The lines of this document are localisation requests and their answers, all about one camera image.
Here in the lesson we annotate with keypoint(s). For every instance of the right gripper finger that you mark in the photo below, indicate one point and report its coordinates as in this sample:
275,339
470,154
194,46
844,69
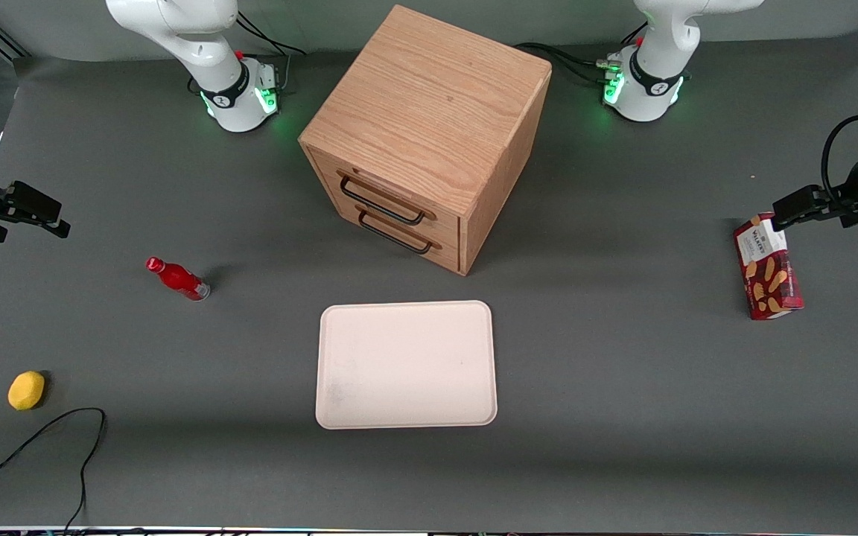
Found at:
53,227
30,201

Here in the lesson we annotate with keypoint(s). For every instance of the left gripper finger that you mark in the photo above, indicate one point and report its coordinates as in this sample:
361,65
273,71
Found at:
801,202
780,222

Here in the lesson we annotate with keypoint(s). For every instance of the wooden drawer with inside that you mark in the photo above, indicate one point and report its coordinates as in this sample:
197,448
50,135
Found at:
444,223

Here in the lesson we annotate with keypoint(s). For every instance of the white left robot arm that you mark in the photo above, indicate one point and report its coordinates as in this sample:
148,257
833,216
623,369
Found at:
652,82

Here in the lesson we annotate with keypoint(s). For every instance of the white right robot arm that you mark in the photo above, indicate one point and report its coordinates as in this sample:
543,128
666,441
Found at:
213,45

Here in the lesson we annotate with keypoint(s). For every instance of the wooden drawer kept shut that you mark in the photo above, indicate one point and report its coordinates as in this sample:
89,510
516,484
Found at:
447,257

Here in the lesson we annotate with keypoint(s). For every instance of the oak wooden drawer cabinet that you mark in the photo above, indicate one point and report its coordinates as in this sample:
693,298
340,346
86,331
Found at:
436,97

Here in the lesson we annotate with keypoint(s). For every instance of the red shortbread cookie box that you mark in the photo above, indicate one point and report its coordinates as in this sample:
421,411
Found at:
768,275

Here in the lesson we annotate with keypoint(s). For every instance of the small red bottle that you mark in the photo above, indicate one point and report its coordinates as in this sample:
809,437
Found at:
179,280

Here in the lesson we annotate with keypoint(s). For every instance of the yellow lemon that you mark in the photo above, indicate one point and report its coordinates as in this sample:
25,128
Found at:
26,391

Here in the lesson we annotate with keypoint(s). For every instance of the cream plastic tray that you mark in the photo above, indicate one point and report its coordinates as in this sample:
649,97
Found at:
407,365

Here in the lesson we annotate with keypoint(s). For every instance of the dark aluminium frame rail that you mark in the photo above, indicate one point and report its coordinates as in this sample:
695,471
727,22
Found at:
1,35

